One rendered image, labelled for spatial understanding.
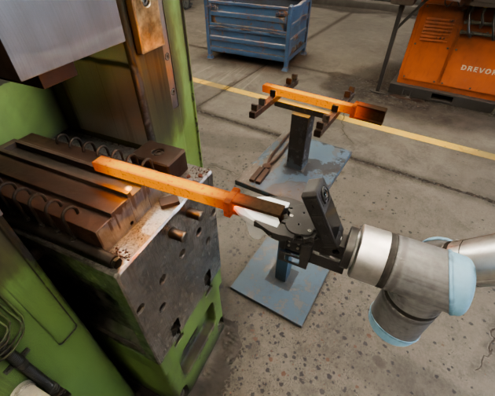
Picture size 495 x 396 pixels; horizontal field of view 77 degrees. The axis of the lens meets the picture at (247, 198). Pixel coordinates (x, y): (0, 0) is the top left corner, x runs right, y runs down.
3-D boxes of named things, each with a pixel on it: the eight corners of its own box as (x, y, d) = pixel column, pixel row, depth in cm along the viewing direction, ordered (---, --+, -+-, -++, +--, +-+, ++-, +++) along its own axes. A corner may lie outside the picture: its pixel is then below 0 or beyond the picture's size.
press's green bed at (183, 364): (226, 325, 146) (220, 266, 115) (182, 410, 121) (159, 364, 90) (133, 283, 163) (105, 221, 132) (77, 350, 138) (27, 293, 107)
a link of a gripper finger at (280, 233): (251, 232, 52) (302, 248, 49) (251, 225, 51) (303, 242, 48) (260, 214, 55) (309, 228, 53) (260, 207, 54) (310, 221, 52)
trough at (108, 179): (144, 185, 69) (143, 179, 68) (128, 199, 66) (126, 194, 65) (16, 143, 82) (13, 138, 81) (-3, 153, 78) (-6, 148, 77)
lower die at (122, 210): (163, 195, 77) (156, 167, 72) (105, 254, 64) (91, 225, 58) (43, 155, 90) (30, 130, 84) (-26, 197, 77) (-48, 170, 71)
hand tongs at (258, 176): (306, 111, 148) (306, 108, 147) (314, 113, 146) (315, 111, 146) (249, 181, 108) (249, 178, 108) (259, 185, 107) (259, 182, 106)
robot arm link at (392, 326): (429, 320, 61) (460, 285, 52) (401, 363, 55) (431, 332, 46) (384, 288, 65) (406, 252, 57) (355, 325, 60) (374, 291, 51)
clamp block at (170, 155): (189, 168, 85) (186, 148, 81) (171, 186, 80) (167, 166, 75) (153, 158, 89) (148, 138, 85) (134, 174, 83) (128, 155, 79)
